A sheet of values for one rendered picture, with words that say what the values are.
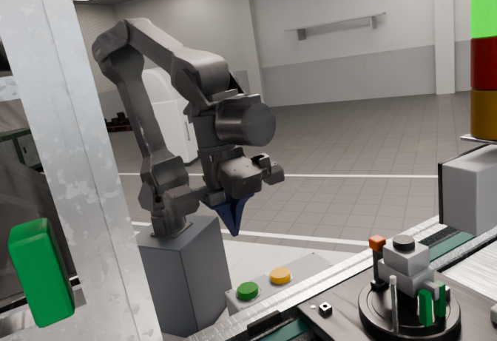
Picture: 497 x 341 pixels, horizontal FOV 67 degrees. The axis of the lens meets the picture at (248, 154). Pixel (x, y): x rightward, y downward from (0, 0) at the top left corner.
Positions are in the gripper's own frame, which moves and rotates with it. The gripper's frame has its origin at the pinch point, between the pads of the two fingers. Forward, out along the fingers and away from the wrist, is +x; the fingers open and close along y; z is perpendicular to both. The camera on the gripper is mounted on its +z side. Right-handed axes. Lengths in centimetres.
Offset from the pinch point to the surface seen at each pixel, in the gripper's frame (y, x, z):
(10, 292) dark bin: -23.5, -15.8, 33.9
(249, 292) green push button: 1.5, 16.4, -2.6
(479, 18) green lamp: 17.3, -23.6, 29.3
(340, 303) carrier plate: 12.0, 16.8, 9.4
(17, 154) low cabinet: -93, 63, -614
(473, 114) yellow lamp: 17.5, -14.3, 28.4
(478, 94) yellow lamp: 17.2, -16.4, 29.1
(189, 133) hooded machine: 124, 65, -429
